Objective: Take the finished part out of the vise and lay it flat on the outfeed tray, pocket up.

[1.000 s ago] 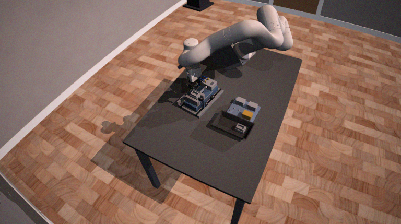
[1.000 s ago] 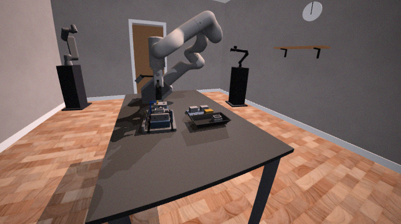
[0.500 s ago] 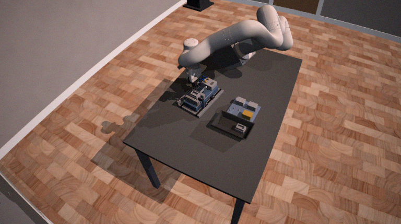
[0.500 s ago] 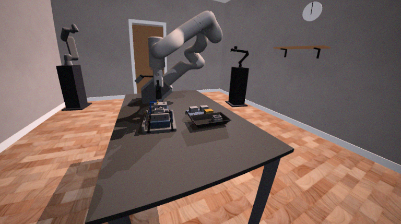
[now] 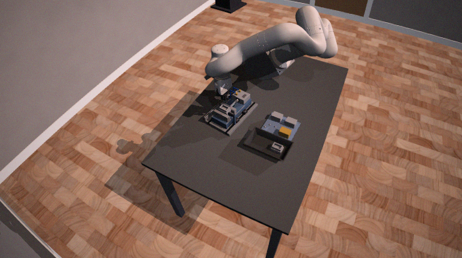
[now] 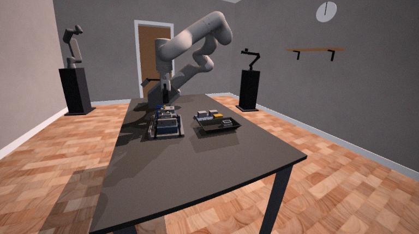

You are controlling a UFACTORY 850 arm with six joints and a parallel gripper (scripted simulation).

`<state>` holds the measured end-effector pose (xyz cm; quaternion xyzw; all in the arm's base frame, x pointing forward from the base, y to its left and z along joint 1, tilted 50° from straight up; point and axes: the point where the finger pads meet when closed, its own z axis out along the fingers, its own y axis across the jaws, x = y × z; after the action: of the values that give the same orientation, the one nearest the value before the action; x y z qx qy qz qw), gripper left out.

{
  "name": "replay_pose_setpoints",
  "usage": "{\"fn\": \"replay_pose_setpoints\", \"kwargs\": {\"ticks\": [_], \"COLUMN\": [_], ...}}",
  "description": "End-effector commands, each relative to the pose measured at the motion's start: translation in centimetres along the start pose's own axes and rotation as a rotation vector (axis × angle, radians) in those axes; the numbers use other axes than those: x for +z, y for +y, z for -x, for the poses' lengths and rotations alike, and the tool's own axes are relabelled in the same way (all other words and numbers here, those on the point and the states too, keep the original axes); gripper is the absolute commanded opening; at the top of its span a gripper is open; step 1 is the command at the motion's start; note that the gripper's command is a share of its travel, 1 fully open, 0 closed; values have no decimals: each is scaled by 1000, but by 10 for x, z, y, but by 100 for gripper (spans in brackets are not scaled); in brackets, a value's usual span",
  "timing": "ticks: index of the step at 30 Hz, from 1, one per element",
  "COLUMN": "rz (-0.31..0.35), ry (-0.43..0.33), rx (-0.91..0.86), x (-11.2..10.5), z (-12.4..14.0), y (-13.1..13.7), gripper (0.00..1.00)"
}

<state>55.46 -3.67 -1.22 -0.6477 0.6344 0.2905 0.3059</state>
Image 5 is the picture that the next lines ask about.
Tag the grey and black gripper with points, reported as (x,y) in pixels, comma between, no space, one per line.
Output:
(221,86)

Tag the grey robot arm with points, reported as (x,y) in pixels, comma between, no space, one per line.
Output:
(285,42)

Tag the orange block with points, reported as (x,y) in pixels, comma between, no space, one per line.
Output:
(284,132)

